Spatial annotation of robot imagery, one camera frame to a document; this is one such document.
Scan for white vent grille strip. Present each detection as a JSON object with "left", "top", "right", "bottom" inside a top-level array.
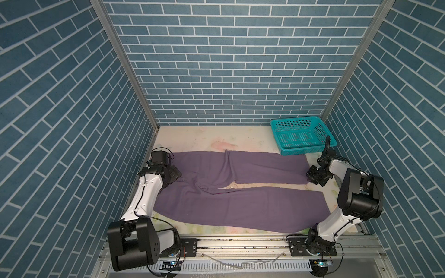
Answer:
[{"left": 107, "top": 260, "right": 313, "bottom": 274}]

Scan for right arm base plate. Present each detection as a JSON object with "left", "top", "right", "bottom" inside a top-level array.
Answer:
[{"left": 285, "top": 236, "right": 337, "bottom": 257}]

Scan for teal plastic basket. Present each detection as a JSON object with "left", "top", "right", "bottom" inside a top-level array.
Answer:
[{"left": 270, "top": 117, "right": 337, "bottom": 155}]

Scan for right circuit board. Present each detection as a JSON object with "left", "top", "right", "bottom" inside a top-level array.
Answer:
[{"left": 310, "top": 259, "right": 332, "bottom": 272}]

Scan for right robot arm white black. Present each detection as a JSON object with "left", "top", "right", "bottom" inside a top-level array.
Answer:
[{"left": 305, "top": 158, "right": 384, "bottom": 256}]

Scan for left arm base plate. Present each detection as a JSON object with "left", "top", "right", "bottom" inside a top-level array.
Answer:
[{"left": 161, "top": 238, "right": 198, "bottom": 258}]

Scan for left circuit board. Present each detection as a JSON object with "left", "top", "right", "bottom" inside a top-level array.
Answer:
[{"left": 159, "top": 261, "right": 182, "bottom": 272}]

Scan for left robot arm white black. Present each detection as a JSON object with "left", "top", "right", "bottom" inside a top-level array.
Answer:
[{"left": 107, "top": 165, "right": 183, "bottom": 271}]

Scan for purple trousers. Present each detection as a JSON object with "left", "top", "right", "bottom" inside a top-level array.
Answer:
[{"left": 154, "top": 151, "right": 330, "bottom": 233}]

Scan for circuit board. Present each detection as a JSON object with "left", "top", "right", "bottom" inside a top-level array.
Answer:
[
  {"left": 310, "top": 259, "right": 332, "bottom": 272},
  {"left": 159, "top": 261, "right": 182, "bottom": 272}
]

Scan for aluminium front rail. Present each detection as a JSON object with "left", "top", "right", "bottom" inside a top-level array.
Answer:
[{"left": 99, "top": 234, "right": 387, "bottom": 261}]

